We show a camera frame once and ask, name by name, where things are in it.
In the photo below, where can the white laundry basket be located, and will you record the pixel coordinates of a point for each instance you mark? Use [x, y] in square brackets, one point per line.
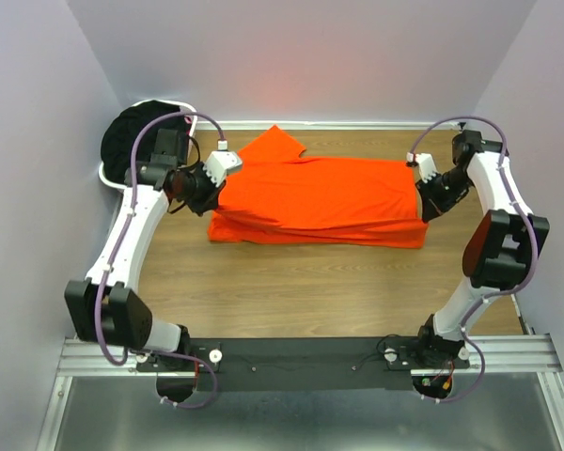
[108, 178]

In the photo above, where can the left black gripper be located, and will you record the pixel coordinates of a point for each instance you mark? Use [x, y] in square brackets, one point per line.
[211, 198]

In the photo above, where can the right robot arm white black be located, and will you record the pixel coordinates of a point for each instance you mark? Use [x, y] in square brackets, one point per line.
[502, 254]

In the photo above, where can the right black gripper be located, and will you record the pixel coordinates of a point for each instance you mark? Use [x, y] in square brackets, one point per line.
[431, 207]

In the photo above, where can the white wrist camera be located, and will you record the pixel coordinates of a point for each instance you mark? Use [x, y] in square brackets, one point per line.
[221, 164]
[424, 164]

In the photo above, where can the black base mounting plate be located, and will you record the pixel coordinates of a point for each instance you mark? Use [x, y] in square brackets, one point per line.
[391, 362]

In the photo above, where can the black garment in basket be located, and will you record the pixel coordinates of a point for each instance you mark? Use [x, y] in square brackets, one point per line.
[122, 141]

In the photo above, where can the orange t-shirt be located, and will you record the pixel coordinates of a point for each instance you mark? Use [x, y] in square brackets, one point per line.
[283, 197]

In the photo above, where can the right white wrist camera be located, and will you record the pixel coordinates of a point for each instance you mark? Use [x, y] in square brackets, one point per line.
[424, 164]

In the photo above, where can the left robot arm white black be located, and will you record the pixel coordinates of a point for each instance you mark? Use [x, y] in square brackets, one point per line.
[104, 307]

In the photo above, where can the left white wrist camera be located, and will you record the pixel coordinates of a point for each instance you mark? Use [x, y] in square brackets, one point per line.
[221, 164]

